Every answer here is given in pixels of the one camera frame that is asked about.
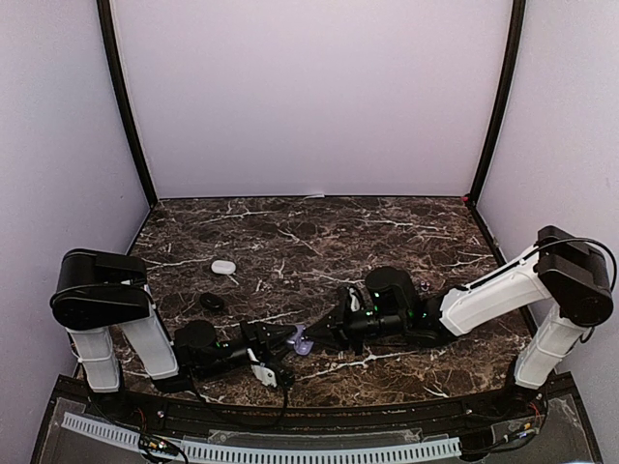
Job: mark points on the black frame post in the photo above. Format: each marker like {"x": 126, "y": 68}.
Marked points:
{"x": 113, "y": 59}
{"x": 500, "y": 102}

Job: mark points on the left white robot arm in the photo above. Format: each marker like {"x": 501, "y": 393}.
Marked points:
{"x": 97, "y": 291}

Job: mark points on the white slotted cable duct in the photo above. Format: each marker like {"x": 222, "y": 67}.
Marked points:
{"x": 200, "y": 452}

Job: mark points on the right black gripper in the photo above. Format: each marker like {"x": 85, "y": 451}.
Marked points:
{"x": 330, "y": 333}

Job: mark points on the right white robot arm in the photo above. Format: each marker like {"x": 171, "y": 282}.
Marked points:
{"x": 576, "y": 274}

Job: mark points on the right black frame post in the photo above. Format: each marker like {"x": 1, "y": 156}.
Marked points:
{"x": 500, "y": 102}

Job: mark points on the purple round charging case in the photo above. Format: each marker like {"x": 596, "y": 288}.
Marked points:
{"x": 299, "y": 343}

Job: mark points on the white earbud charging case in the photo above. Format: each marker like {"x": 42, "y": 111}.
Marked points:
{"x": 223, "y": 267}

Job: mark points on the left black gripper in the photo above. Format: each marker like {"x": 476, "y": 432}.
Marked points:
{"x": 262, "y": 343}

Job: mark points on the left black frame post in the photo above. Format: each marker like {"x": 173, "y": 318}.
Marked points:
{"x": 113, "y": 59}

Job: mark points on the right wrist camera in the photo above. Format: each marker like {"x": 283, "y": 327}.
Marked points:
{"x": 350, "y": 298}

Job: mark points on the black earbud charging case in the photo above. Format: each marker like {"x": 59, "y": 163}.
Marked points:
{"x": 211, "y": 302}

